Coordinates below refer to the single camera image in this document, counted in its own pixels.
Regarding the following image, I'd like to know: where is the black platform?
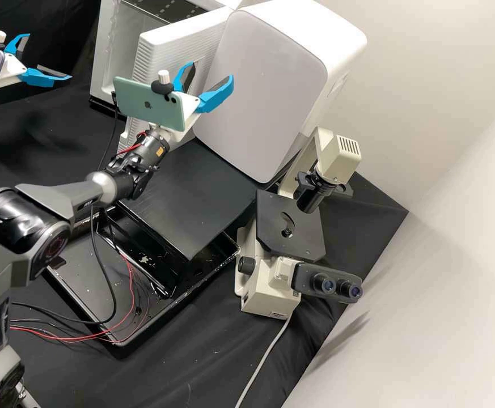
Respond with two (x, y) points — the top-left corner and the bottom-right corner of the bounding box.
(88, 96), (125, 113)
(116, 139), (260, 261)

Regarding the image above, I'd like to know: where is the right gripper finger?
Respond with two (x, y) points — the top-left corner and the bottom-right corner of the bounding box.
(195, 74), (235, 115)
(174, 62), (196, 92)

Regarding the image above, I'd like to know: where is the grey cable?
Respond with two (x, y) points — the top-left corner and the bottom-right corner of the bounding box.
(233, 312), (295, 408)

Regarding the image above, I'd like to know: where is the right wrist camera phone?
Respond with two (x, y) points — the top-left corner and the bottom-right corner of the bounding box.
(112, 70), (201, 133)

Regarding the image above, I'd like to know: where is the incubator door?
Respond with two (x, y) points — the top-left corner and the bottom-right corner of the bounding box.
(119, 8), (235, 150)

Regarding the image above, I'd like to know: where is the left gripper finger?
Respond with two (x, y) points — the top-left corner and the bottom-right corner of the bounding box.
(3, 32), (32, 57)
(19, 65), (73, 88)

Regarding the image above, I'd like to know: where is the cream microscope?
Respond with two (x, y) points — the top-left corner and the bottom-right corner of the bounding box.
(233, 126), (364, 316)

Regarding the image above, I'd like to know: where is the black tray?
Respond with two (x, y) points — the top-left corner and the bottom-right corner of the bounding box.
(44, 203), (241, 349)

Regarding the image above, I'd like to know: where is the red wire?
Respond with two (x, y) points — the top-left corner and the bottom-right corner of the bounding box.
(9, 253), (147, 345)

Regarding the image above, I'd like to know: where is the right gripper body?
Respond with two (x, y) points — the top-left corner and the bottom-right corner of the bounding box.
(164, 95), (202, 144)

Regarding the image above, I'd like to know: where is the black cable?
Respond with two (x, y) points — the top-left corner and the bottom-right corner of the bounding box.
(9, 89), (124, 327)

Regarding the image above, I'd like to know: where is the white box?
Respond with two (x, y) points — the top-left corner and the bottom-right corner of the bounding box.
(191, 0), (369, 185)

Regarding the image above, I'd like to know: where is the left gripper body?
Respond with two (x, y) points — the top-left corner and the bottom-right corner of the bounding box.
(0, 54), (29, 91)

